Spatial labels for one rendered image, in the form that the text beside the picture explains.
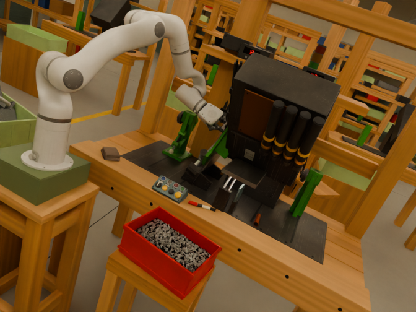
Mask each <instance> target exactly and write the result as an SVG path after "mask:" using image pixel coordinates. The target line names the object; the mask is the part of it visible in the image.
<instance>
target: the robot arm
mask: <svg viewBox="0 0 416 312"><path fill-rule="evenodd" d="M162 38H167V39H168V41H169V44H170V50H171V55H172V58H173V64H174V67H175V72H176V75H177V76H178V78H180V79H188V78H192V80H193V87H192V88H191V87H188V86H187V85H186V84H183V85H181V86H180V87H179V88H178V89H177V91H176V93H175V97H176V98H177V99H179V100H180V101H181V102H182V103H184V104H185V105H186V106H187V107H188V108H189V109H190V110H192V111H193V112H194V113H195V114H197V115H198V117H199V118H200V119H201V120H202V122H203V123H204V124H205V125H207V127H208V128H209V130H210V131H212V130H219V131H220V132H222V133H223V132H224V131H223V130H222V129H221V127H220V126H219V125H218V124H217V123H218V122H219V121H221V122H223V124H225V123H226V113H225V112H223V111H221V110H220V109H218V108H217V107H216V106H214V105H212V104H211V103H207V102H206V101H205V100H204V99H203V97H204V96H205V94H206V92H207V88H206V81H205V78H204V76H203V75H202V73H200V72H199V71H197V70H196V69H194V68H193V64H192V59H191V52H190V47H189V41H188V34H187V30H186V26H185V24H184V22H183V20H182V19H181V18H179V17H178V16H176V15H173V14H166V13H161V12H154V11H146V10H138V9H136V10H131V11H129V12H128V13H127V14H126V15H125V18H124V25H122V26H119V27H115V28H111V29H109V30H107V31H105V32H103V33H101V34H99V35H98V36H96V37H95V38H93V39H91V40H90V41H89V42H88V43H87V44H86V45H85V46H84V47H83V48H82V49H81V50H80V51H79V52H78V53H76V54H74V55H73V56H70V57H68V56H66V55H65V54H62V53H60V52H58V51H47V52H46V53H43V54H42V55H41V56H40V58H39V59H38V62H37V66H36V83H37V91H38V99H39V104H38V113H37V121H36V126H35V135H34V140H33V148H32V150H28V151H26V152H24V153H23V154H22V155H21V161H22V163H24V164H25V165H26V166H28V167H30V168H34V169H36V170H42V171H64V170H67V169H70V168H71V167H72V166H73V163H74V162H73V159H72V158H70V156H68V155H66V148H67V142H68V137H69V131H70V127H71V120H72V112H73V107H72V100H71V96H70V93H73V92H77V91H79V90H80V89H82V88H84V87H85V86H86V85H87V84H88V83H89V82H90V81H91V80H92V78H93V77H94V76H95V75H96V73H97V72H98V71H99V70H100V69H101V68H102V67H103V66H104V65H105V64H106V63H107V62H109V61H111V60H112V59H114V58H115V57H117V56H119V55H121V54H123V53H125V52H127V51H130V50H134V49H137V48H142V47H145V46H149V45H153V44H154V43H156V42H158V41H160V40H161V39H162ZM222 115H223V117H222Z"/></svg>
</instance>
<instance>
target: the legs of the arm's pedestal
mask: <svg viewBox="0 0 416 312"><path fill-rule="evenodd" d="M96 196H97V195H96ZM96 196H94V197H92V198H90V199H88V200H86V201H85V202H83V203H81V204H79V205H78V206H75V207H73V208H72V209H70V210H68V211H66V212H65V213H63V214H61V215H59V216H57V217H55V218H53V219H51V220H50V221H48V222H46V223H44V224H43V225H40V224H38V223H36V222H34V221H33V220H32V219H30V218H28V217H26V216H24V215H23V214H21V213H20V212H18V211H16V210H15V209H13V208H12V207H10V206H9V205H7V204H5V203H4V202H2V201H0V266H1V255H2V244H3V239H4V228H6V229H8V230H9V231H11V232H12V233H14V234H16V235H17V236H19V237H21V238H22V247H21V252H20V261H19V266H18V268H16V269H14V270H13V271H11V272H10V273H8V274H6V275H5V276H4V277H2V278H0V296H1V295H2V294H3V293H5V292H6V291H8V290H9V289H11V288H12V287H14V286H15V285H16V288H15V302H14V307H13V306H12V305H10V304H8V302H6V301H4V300H3V299H2V298H0V312H69V309H70V306H71V301H72V296H73V293H74V288H75V285H76V280H77V275H78V272H79V267H80V262H81V259H82V254H83V251H84V246H85V241H86V237H87V233H88V230H89V225H90V220H91V217H92V212H93V207H94V204H95V199H96ZM65 230H66V236H65V239H64V244H63V250H62V254H61V260H60V263H59V269H58V274H57V277H56V276H54V275H53V274H51V273H50V272H48V271H46V263H47V259H48V253H49V249H50V243H51V239H52V238H54V237H55V236H57V235H59V234H60V233H62V232H63V231H65ZM42 287H43V288H45V289H47V290H48V291H49V292H51V294H50V295H49V296H47V297H46V298H45V299H44V300H43V301H41V302H40V297H41V290H42Z"/></svg>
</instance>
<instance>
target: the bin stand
mask: <svg viewBox="0 0 416 312"><path fill-rule="evenodd" d="M213 266H214V268H213V269H212V270H211V271H210V272H209V273H208V274H207V275H206V276H205V277H204V278H203V279H202V280H201V281H200V282H199V283H198V284H197V285H196V286H195V287H194V288H193V289H192V290H191V291H190V292H189V294H188V295H187V296H186V297H185V298H184V299H183V300H182V299H180V298H179V297H177V296H176V295H175V294H174V293H172V292H171V291H170V290H169V289H167V288H166V287H165V286H163V285H162V284H161V283H160V282H158V281H157V280H155V279H154V278H153V277H152V276H151V275H149V274H148V273H146V271H144V270H143V269H141V268H140V267H139V266H138V265H136V264H135V263H134V262H132V261H131V260H130V259H129V258H127V257H126V256H125V255H124V254H122V253H121V252H119V248H118V249H117V250H116V251H115V252H113V253H112V254H111V255H109V257H108V261H107V264H106V269H107V271H106V275H105V279H104V282H103V286H102V290H101V292H100V297H99V299H98V303H97V308H96V310H95V312H112V311H113V307H114V304H115V301H116V297H117V294H118V291H119V287H120V285H121V281H122V279H123V280H124V281H126V283H125V286H124V290H123V293H122V296H121V299H120V302H119V305H118V309H117V312H131V308H132V305H133V303H134V299H135V297H136V293H137V290H140V291H141V292H142V293H144V294H146V295H147V296H148V297H150V298H151V299H153V300H155V301H156V302H158V303H159V304H161V305H162V306H164V307H165V308H167V309H168V310H170V312H194V311H195V309H196V307H197V304H198V302H199V300H200V297H201V295H202V293H203V291H204V289H205V286H206V284H207V281H209V279H210V278H211V276H212V274H213V271H214V269H215V267H216V265H215V264H213Z"/></svg>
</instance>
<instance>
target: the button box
mask: <svg viewBox="0 0 416 312"><path fill-rule="evenodd" d="M162 177H163V175H160V177H159V178H158V180H157V181H156V182H161V187H156V185H155V184H156V182H155V183H154V185H153V186H152V189H153V190H155V191H156V192H158V193H160V194H163V195H164V196H166V197H168V198H169V199H171V200H173V201H175V202H177V203H181V202H182V201H183V200H185V199H186V198H187V196H188V189H187V188H184V191H182V190H180V188H181V187H184V186H182V185H180V184H178V187H174V184H175V182H174V181H172V183H171V184H169V183H168V180H170V179H168V178H166V177H165V176H164V177H165V180H162V179H161V178H162ZM164 185H165V186H167V190H166V191H164V190H163V189H162V186H164ZM169 189H173V190H174V193H173V194H170V193H169V192H168V191H169ZM176 192H180V193H181V197H180V198H176V197H175V193H176Z"/></svg>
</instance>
